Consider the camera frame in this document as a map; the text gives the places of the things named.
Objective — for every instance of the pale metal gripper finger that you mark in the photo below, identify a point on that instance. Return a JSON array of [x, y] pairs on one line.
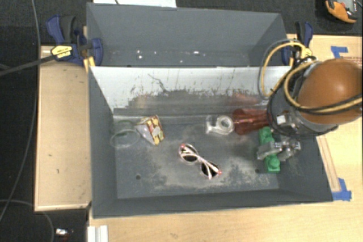
[[285, 154], [266, 150]]

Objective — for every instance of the green flat block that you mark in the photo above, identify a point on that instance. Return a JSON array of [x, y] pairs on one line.
[[272, 165]]

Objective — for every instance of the red-brown flat block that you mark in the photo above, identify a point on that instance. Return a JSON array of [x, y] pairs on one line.
[[249, 122]]

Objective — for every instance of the white and red sunglasses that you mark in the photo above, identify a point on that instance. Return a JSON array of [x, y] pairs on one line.
[[198, 160]]

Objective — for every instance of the red and yellow small box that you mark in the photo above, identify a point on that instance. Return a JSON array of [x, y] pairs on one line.
[[153, 129]]

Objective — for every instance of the grey metal bin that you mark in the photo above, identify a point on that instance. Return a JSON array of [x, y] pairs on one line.
[[181, 37]]

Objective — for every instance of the pale wood flat board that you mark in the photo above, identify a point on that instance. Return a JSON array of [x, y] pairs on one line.
[[62, 122]]

